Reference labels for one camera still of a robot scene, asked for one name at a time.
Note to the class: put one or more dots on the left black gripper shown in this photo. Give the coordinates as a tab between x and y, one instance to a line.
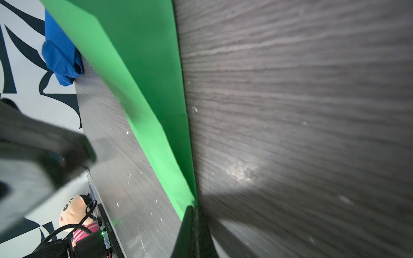
37	159

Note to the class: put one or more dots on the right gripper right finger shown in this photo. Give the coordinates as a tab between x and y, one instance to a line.
203	243

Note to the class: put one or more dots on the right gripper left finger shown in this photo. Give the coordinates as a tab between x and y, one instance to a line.
184	244

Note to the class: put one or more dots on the green square paper sheet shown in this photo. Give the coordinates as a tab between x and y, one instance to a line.
133	46

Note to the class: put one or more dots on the plush toy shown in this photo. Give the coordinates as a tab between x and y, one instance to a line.
73	212

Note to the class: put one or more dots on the blue cloth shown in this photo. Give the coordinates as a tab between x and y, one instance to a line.
60	54

